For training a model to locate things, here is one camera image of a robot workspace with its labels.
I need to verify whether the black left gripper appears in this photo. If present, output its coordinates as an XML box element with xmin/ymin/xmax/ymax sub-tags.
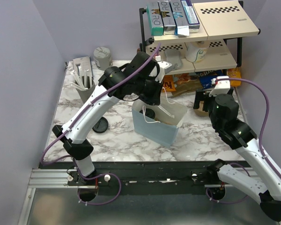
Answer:
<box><xmin>133</xmin><ymin>74</ymin><xmax>164</xmax><ymax>106</ymax></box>

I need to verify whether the black plastic cup lid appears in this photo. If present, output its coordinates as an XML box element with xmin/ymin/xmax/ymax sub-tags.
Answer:
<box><xmin>145</xmin><ymin>108</ymin><xmax>155</xmax><ymax>120</ymax></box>

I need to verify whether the white paper straw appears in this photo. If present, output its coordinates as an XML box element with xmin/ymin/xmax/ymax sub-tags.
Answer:
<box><xmin>158</xmin><ymin>105</ymin><xmax>175</xmax><ymax>118</ymax></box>

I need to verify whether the blue white paper bag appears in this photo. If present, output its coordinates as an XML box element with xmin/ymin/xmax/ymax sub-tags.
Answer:
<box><xmin>132</xmin><ymin>95</ymin><xmax>187</xmax><ymax>148</ymax></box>

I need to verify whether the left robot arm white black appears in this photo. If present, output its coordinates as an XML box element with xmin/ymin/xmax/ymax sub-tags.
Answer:
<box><xmin>52</xmin><ymin>52</ymin><xmax>165</xmax><ymax>185</ymax></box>

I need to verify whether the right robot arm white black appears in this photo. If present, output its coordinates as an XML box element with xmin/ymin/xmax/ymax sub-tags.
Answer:
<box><xmin>193</xmin><ymin>89</ymin><xmax>281</xmax><ymax>222</ymax></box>

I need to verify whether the blue doritos bag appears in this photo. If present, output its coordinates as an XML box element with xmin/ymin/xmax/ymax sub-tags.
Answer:
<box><xmin>196</xmin><ymin>70</ymin><xmax>224</xmax><ymax>90</ymax></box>

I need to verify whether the orange kettle chips bag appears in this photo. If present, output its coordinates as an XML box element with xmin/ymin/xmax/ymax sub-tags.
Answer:
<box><xmin>163</xmin><ymin>75</ymin><xmax>176</xmax><ymax>92</ymax></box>

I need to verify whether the olive brown snack bag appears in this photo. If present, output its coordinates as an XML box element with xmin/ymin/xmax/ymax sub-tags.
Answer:
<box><xmin>172</xmin><ymin>72</ymin><xmax>203</xmax><ymax>97</ymax></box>

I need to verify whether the yellow snack bag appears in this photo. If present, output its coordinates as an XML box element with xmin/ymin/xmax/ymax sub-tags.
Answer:
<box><xmin>227</xmin><ymin>67</ymin><xmax>241</xmax><ymax>87</ymax></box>

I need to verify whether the grey sponge pouch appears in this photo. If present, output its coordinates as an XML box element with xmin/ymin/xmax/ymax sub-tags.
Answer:
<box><xmin>164</xmin><ymin>49</ymin><xmax>183</xmax><ymax>70</ymax></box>

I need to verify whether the toilet paper roll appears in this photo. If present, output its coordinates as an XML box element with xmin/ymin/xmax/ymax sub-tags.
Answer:
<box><xmin>185</xmin><ymin>41</ymin><xmax>210</xmax><ymax>63</ymax></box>

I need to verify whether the black and cream shelf rack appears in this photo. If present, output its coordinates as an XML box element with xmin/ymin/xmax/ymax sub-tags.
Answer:
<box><xmin>139</xmin><ymin>0</ymin><xmax>260</xmax><ymax>75</ymax></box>

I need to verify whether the grey marbled canister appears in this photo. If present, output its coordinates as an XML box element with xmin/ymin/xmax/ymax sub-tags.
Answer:
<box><xmin>93</xmin><ymin>47</ymin><xmax>112</xmax><ymax>71</ymax></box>

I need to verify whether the grey straw holder cup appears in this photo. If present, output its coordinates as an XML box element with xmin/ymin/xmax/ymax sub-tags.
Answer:
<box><xmin>70</xmin><ymin>69</ymin><xmax>95</xmax><ymax>103</ymax></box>

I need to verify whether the silver blue toothpaste box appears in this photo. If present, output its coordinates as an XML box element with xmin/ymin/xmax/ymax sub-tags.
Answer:
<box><xmin>170</xmin><ymin>0</ymin><xmax>190</xmax><ymax>37</ymax></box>

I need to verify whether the blue white toothpaste box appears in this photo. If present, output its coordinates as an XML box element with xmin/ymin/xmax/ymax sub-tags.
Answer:
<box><xmin>181</xmin><ymin>0</ymin><xmax>200</xmax><ymax>33</ymax></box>

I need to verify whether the blue razor in package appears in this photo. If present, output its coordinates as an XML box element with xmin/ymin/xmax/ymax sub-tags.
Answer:
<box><xmin>73</xmin><ymin>56</ymin><xmax>92</xmax><ymax>77</ymax></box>

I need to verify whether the teal toothpaste box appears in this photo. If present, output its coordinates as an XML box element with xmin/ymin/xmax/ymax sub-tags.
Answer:
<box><xmin>146</xmin><ymin>1</ymin><xmax>164</xmax><ymax>36</ymax></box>

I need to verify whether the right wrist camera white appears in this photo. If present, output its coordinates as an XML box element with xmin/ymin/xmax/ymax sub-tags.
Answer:
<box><xmin>209</xmin><ymin>76</ymin><xmax>231</xmax><ymax>97</ymax></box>

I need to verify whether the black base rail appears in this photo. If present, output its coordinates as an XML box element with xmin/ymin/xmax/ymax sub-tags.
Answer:
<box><xmin>67</xmin><ymin>160</ymin><xmax>235</xmax><ymax>196</ymax></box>

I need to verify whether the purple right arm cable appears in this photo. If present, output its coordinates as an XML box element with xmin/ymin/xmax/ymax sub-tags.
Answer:
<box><xmin>206</xmin><ymin>77</ymin><xmax>281</xmax><ymax>204</ymax></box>

